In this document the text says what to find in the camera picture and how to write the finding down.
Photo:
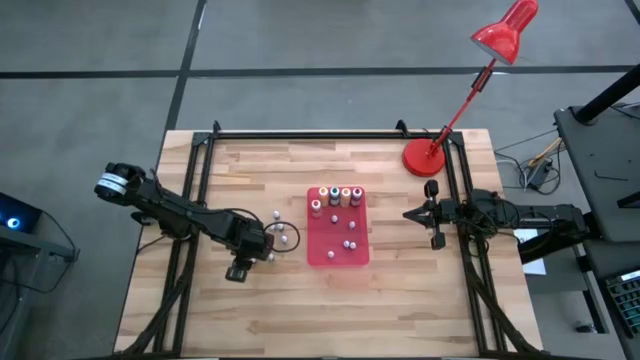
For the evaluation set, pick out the black round pole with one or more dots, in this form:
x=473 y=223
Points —
x=610 y=95

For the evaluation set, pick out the large orange-yellow food colouring bottle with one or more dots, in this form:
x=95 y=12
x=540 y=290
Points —
x=323 y=194
x=345 y=194

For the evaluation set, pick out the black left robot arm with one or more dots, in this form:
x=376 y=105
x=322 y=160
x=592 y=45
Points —
x=175 y=212

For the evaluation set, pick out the pink translucent plastic bin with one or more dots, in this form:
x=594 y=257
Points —
x=320 y=237

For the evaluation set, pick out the red desk lamp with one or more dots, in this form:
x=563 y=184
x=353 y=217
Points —
x=502 y=37

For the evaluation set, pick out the grey metal stand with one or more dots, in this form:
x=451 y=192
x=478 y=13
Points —
x=50 y=248

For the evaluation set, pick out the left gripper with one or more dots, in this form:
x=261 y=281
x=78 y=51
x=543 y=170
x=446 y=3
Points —
x=250 y=240

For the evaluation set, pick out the large green food colouring bottle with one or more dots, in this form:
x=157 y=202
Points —
x=334 y=194

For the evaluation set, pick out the dark grey desk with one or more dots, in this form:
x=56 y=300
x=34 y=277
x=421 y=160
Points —
x=600 y=150

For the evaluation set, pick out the grey keyboard tray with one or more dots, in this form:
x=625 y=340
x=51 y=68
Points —
x=607 y=260

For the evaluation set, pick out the backlit keyboard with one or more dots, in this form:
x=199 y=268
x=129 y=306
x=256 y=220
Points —
x=627 y=300

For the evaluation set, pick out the white paper sheet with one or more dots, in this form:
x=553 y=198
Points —
x=526 y=236

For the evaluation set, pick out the black slanted beam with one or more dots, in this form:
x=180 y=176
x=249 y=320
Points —
x=560 y=239

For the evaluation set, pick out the dark power strip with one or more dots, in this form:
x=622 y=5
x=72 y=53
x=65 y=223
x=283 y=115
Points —
x=539 y=175

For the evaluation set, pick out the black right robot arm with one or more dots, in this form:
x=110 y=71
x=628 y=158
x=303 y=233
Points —
x=540 y=215

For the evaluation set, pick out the black computer with blue light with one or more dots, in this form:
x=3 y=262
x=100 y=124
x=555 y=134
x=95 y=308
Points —
x=27 y=212

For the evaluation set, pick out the large orange-red food colouring bottle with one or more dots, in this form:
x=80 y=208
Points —
x=316 y=206

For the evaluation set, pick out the small black device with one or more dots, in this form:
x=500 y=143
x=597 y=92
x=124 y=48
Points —
x=584 y=328

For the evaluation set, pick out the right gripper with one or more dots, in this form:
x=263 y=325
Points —
x=434 y=219

